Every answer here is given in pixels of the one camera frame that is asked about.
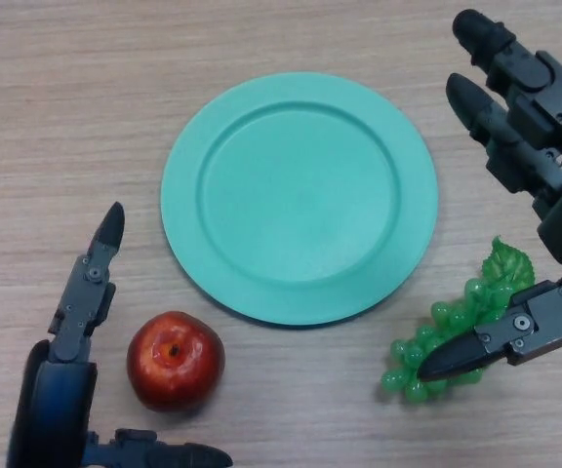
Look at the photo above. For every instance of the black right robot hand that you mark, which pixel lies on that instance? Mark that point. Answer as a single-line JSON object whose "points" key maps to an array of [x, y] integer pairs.
{"points": [[539, 112]]}

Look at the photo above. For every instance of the green plastic grape bunch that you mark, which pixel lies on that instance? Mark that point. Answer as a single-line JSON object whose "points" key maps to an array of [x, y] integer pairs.
{"points": [[408, 385]]}

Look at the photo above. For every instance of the green round plate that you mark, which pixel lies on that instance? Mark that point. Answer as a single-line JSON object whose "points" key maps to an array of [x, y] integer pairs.
{"points": [[300, 200]]}

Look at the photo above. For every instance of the red apple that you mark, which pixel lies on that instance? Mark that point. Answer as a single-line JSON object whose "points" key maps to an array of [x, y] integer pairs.
{"points": [[176, 370]]}

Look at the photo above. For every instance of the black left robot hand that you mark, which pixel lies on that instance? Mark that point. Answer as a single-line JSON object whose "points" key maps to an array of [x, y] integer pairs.
{"points": [[56, 390]]}

